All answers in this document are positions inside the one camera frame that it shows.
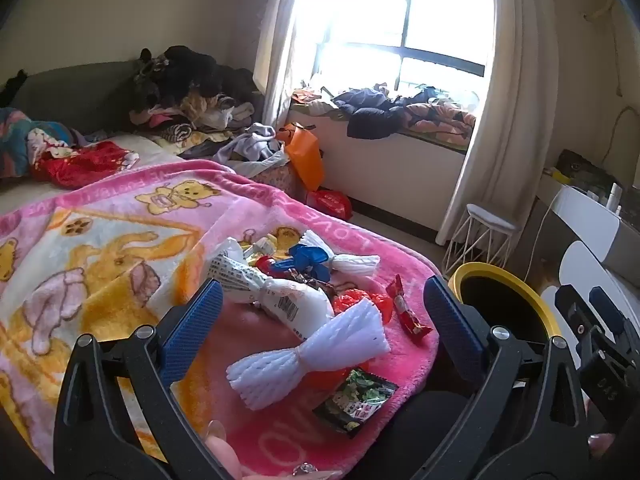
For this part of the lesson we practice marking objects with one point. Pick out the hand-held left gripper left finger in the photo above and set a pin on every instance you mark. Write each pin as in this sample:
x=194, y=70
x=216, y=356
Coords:
x=195, y=330

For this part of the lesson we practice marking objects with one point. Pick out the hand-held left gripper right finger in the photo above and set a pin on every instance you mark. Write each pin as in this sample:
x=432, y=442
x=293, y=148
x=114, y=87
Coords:
x=452, y=330

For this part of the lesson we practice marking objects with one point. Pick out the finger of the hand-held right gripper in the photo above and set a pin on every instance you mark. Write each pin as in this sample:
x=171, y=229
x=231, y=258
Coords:
x=570, y=310
x=606, y=305

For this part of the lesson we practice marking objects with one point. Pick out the small red snack packet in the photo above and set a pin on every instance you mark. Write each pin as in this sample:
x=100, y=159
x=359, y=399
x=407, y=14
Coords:
x=406, y=310

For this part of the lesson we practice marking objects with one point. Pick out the yellow-rimmed black trash bin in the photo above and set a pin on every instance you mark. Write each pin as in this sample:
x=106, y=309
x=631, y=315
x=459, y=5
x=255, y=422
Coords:
x=500, y=300

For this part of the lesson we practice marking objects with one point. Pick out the white printed plastic wrapper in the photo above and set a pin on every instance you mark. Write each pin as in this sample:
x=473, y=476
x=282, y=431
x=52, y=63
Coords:
x=280, y=300

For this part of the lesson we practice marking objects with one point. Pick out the yellow white wrapper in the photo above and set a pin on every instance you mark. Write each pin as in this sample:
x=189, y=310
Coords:
x=257, y=249

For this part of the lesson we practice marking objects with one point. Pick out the orange-red crinkled wrapper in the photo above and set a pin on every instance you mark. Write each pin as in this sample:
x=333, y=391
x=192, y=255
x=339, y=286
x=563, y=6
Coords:
x=350, y=302

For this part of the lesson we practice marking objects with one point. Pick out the green black snack packet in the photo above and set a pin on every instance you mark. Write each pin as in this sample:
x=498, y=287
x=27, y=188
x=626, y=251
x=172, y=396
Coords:
x=357, y=400

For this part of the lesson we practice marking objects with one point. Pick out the white foam fruit net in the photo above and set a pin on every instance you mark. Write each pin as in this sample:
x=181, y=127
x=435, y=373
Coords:
x=320, y=355
x=350, y=262

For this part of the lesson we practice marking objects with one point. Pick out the blue plastic piece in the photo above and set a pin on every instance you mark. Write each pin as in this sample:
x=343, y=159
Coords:
x=307, y=257

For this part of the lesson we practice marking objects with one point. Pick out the person's right hand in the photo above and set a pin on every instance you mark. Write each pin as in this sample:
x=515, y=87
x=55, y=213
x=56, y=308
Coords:
x=600, y=442

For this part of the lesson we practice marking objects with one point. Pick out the person's left hand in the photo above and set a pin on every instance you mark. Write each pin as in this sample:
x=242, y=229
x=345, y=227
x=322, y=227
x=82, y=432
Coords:
x=225, y=455

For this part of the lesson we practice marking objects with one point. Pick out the white drawer cabinet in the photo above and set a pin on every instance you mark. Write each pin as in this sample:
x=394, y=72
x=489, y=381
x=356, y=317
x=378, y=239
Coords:
x=585, y=265

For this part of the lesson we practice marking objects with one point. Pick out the white vanity table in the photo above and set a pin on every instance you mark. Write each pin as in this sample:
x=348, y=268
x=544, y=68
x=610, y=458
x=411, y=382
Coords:
x=585, y=215

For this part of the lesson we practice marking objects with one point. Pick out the white bottle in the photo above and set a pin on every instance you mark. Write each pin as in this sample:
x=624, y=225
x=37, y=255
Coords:
x=614, y=195

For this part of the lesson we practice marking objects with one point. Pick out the pink printed blanket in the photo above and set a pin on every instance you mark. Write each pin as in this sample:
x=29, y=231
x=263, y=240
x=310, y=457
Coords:
x=100, y=240

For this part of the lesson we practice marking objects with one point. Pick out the yellow item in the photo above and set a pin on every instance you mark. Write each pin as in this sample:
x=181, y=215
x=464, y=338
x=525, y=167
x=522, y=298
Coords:
x=561, y=175

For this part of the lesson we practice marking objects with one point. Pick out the dark green bag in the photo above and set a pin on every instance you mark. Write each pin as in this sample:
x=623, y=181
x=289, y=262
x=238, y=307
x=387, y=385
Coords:
x=582, y=167

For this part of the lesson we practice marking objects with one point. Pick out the floral storage box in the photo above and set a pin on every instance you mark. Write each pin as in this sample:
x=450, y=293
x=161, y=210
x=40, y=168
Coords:
x=280, y=180

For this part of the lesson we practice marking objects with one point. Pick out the red plastic bag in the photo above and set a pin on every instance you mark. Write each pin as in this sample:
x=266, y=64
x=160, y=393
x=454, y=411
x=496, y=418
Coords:
x=332, y=204

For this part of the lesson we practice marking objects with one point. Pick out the pale purple garment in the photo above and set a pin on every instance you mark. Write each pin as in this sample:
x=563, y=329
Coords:
x=250, y=145

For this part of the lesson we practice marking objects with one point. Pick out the red cloth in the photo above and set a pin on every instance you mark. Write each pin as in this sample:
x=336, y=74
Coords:
x=85, y=162

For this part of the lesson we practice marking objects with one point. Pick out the orange bag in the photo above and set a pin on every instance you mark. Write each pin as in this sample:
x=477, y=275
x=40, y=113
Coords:
x=305, y=152

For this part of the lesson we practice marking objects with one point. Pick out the orange patterned quilt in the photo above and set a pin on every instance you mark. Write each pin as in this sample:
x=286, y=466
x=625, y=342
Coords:
x=440, y=120

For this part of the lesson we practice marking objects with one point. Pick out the cream mattress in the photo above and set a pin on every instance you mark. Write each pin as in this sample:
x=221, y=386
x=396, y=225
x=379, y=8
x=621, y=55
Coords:
x=20, y=200

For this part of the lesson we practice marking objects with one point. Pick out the dark jacket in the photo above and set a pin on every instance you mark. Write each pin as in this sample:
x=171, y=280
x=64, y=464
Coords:
x=372, y=115

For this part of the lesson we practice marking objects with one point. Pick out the wide cream curtain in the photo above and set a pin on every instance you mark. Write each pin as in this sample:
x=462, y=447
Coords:
x=510, y=85

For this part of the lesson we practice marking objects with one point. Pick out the pile of clothes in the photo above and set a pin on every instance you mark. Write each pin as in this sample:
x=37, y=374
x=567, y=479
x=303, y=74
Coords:
x=190, y=75

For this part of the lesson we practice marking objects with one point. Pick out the small colourful cloth heap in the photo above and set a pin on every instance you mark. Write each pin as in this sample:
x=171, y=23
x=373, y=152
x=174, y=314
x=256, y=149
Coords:
x=315, y=102

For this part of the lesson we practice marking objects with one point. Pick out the colourful printed blanket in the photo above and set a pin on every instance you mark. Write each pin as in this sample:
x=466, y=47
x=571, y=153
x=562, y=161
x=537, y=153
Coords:
x=20, y=140

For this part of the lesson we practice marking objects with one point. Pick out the grey headboard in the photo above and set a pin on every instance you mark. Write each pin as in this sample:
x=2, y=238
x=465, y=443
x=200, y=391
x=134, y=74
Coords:
x=75, y=95

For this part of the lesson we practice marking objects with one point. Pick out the narrow cream curtain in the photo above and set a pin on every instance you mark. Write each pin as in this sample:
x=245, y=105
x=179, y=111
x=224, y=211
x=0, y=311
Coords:
x=280, y=35

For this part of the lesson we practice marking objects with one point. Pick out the window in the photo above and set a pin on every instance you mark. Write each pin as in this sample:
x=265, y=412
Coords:
x=435, y=10

